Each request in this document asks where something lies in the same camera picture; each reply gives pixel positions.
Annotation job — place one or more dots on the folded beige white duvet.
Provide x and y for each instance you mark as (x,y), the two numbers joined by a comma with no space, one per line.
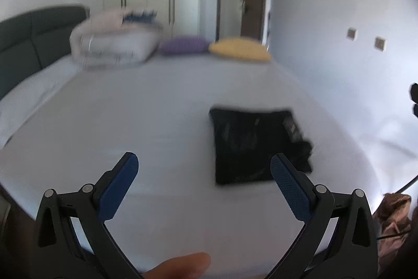
(103,40)

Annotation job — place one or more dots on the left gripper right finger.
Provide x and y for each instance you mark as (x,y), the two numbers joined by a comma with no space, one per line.
(338,236)

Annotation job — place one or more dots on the bed with white sheet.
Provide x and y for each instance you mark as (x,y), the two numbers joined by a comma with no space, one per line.
(160,112)

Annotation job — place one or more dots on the wall socket near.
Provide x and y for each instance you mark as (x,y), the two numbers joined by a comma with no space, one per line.
(380,44)

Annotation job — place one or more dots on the wall socket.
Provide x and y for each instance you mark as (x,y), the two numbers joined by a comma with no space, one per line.
(380,44)
(351,34)

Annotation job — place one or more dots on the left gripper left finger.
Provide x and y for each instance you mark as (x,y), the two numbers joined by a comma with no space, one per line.
(71,239)

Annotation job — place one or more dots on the brown crumpled cloth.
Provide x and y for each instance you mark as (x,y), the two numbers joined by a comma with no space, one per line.
(394,224)

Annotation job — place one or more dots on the person's hand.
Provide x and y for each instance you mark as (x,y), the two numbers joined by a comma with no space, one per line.
(184,267)

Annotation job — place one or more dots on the black jeans pants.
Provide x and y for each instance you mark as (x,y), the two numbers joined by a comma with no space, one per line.
(246,141)

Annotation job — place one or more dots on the purple pillow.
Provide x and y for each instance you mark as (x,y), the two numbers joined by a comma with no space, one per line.
(184,45)

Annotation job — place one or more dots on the folded blue denim garment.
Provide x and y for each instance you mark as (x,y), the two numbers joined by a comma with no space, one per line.
(140,17)

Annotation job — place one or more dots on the yellow pillow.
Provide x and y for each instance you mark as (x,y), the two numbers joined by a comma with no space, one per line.
(241,48)

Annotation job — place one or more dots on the dark green padded headboard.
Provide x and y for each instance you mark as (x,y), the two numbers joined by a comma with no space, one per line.
(34,40)

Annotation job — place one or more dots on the wall socket far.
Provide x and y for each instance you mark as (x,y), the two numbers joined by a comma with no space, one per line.
(351,34)

